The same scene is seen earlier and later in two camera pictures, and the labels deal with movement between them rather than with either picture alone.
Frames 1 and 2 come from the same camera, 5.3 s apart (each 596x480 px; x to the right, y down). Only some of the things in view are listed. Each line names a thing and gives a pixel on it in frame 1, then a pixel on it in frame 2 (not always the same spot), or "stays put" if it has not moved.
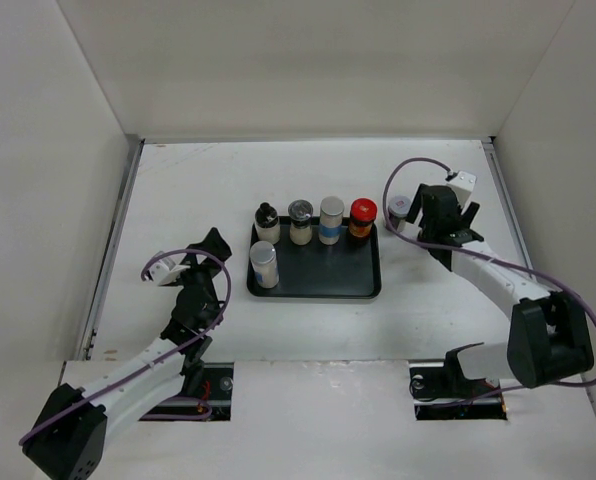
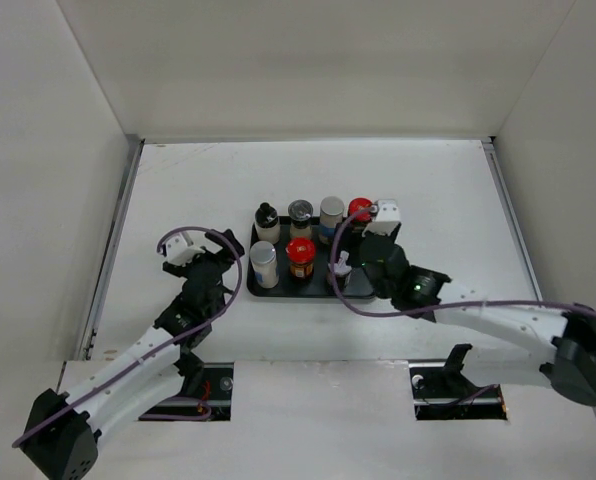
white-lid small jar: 398,208 -> 342,270
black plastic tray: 350,269 stays put
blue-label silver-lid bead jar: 331,220 stays put
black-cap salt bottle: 267,224 stays put
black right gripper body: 426,231 -> 381,291
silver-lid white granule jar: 263,258 stays put
